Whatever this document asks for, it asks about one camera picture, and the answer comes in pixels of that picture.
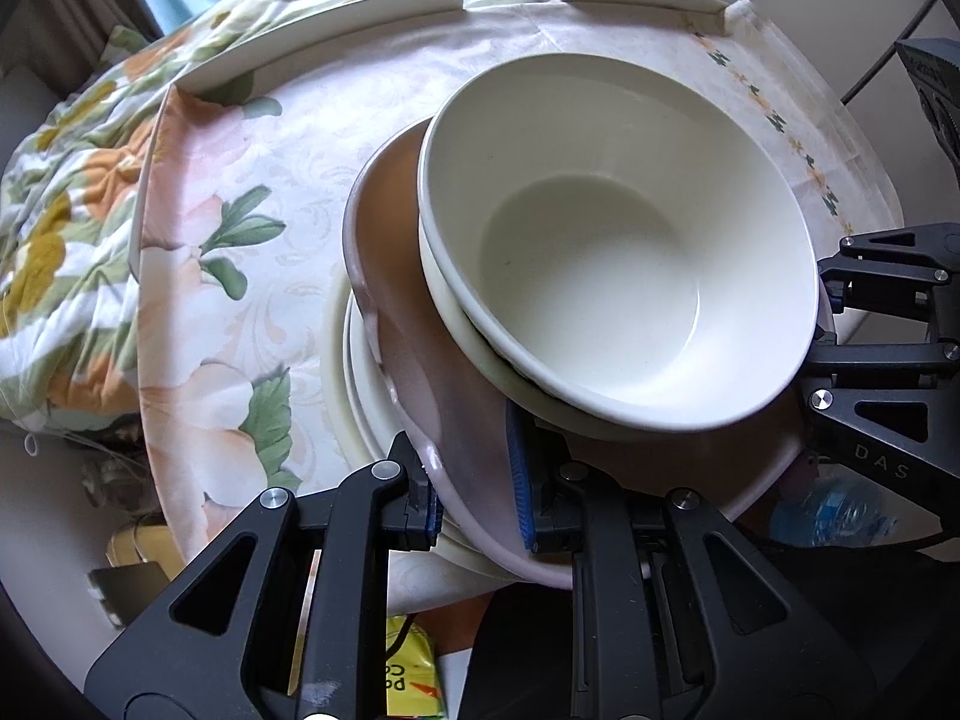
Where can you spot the yellow snack packet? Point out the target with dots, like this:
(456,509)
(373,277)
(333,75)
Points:
(416,679)

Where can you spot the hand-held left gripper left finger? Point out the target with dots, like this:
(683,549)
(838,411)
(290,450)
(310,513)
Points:
(430,517)

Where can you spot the white round bowl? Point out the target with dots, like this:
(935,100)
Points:
(600,255)

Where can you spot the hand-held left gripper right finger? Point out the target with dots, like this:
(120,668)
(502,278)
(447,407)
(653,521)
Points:
(521,480)

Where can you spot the grey cushion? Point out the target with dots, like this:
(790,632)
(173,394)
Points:
(19,109)

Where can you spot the dark flat device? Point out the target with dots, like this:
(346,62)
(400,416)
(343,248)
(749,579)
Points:
(135,592)

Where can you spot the pink square bowl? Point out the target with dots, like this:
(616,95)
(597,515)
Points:
(465,420)

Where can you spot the white round plate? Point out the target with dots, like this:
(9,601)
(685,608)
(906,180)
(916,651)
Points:
(371,382)

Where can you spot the blue plastic water bottle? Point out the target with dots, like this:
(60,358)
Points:
(832,506)

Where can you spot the floral peach tablecloth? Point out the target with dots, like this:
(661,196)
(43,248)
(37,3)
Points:
(300,165)

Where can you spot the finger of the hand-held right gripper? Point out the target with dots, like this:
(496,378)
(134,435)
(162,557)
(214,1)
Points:
(885,285)
(885,457)

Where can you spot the floral quilted blanket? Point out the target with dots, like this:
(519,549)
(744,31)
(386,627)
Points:
(67,240)

